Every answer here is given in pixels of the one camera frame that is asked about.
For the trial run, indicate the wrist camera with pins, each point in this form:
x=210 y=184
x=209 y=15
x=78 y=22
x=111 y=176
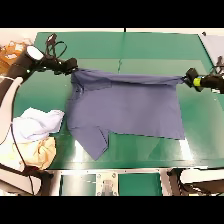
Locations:
x=50 y=38
x=219 y=63

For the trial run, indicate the orange garment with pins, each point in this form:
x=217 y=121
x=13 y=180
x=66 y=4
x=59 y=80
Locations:
x=11 y=53

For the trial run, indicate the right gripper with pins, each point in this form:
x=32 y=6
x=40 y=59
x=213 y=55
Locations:
x=192 y=78

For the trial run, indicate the white garment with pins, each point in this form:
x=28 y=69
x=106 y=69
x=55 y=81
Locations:
x=35 y=125

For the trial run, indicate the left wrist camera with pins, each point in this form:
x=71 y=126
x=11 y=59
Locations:
x=50 y=38

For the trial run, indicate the blue shirt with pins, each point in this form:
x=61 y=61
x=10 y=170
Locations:
x=126 y=103

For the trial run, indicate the cream garment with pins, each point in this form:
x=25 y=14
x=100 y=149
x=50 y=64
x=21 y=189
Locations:
x=41 y=151

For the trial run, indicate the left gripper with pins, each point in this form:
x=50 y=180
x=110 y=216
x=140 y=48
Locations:
x=68 y=65

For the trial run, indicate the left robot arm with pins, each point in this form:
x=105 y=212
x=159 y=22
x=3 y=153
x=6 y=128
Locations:
x=20 y=65

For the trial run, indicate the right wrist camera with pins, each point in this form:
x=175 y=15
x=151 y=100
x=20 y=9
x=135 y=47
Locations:
x=219 y=63

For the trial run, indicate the silver frame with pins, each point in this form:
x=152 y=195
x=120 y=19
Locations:
x=106 y=183

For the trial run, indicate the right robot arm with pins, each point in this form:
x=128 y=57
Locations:
x=213 y=81

